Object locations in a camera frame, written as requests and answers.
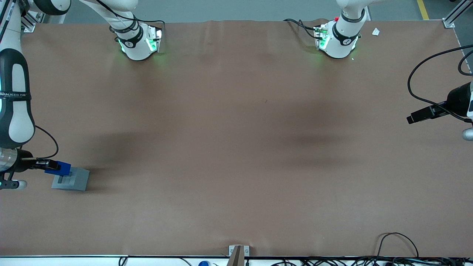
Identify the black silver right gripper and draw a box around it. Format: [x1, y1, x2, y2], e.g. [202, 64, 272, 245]
[0, 148, 58, 175]

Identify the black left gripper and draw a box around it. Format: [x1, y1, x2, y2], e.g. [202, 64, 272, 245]
[406, 82, 472, 125]

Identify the blue plastic part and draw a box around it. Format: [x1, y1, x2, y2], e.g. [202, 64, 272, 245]
[44, 161, 72, 176]

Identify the gray plastic base block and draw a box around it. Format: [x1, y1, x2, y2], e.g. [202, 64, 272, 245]
[51, 167, 90, 192]

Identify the brown table cover sheet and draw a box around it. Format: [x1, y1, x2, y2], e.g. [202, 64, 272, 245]
[0, 18, 473, 258]

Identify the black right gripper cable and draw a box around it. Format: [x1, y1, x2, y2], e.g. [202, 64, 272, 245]
[22, 125, 59, 161]

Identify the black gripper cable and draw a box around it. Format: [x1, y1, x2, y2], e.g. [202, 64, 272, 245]
[22, 125, 59, 161]
[407, 44, 473, 123]

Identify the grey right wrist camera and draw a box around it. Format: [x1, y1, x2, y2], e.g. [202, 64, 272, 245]
[0, 180, 27, 190]

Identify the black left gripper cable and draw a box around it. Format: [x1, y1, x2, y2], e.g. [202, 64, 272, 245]
[407, 44, 473, 123]

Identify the black looped cable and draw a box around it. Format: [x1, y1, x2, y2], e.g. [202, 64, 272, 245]
[458, 50, 473, 76]

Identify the aluminium frame post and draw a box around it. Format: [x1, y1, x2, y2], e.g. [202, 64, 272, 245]
[20, 10, 47, 34]
[443, 0, 473, 29]

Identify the black looping floor cable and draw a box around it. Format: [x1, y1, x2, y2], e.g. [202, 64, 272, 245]
[376, 232, 420, 259]

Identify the black left base cable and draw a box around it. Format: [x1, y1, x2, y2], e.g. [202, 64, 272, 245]
[283, 18, 319, 40]

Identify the black base cable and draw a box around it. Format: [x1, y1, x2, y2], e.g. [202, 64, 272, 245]
[95, 0, 166, 37]
[283, 18, 319, 40]

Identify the black right base cable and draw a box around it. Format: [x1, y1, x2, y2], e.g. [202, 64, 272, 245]
[95, 0, 166, 37]

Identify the grey metal table bracket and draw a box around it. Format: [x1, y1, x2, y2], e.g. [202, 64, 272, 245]
[228, 245, 250, 266]

